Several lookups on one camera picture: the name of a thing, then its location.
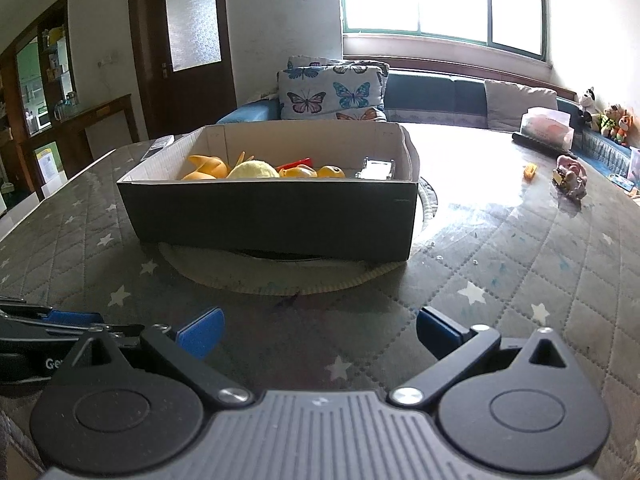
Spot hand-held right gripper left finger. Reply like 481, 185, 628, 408
52, 306, 256, 407

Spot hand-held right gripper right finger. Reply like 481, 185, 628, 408
390, 306, 583, 407

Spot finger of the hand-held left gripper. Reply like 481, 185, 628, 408
0, 299, 104, 329
0, 321, 147, 350

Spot black cardboard box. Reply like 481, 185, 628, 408
116, 122, 420, 264

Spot clear plastic container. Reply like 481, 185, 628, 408
627, 147, 640, 197

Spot round woven table mat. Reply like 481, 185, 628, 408
158, 175, 441, 295

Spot grey quilted star tablecloth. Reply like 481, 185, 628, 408
0, 125, 640, 480

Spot orange yellow toy pieces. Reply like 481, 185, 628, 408
181, 154, 232, 181

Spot yellow plush ball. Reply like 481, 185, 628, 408
227, 159, 281, 180

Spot clear plastic toy car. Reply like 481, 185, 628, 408
355, 157, 397, 180

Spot grey remote control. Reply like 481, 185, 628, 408
142, 135, 176, 161

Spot wooden side table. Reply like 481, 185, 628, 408
49, 93, 141, 182

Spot pink toy figure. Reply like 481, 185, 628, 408
551, 154, 587, 199

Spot wooden display cabinet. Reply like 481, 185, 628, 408
0, 0, 85, 206

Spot black remote control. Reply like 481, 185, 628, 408
511, 131, 577, 159

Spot tissue box clear cover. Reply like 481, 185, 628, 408
519, 107, 576, 149

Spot blue sofa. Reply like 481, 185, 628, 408
215, 67, 640, 192

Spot grey sofa cushion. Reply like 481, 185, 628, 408
483, 79, 559, 122

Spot large butterfly print pillow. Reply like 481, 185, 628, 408
277, 65, 388, 122

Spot dark wooden door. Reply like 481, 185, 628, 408
127, 0, 239, 142

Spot black and white plush toy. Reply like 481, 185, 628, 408
574, 87, 599, 132

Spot green dressed plush toy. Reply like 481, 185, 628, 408
599, 104, 620, 137

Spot orange plush toy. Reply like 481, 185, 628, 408
614, 109, 637, 147

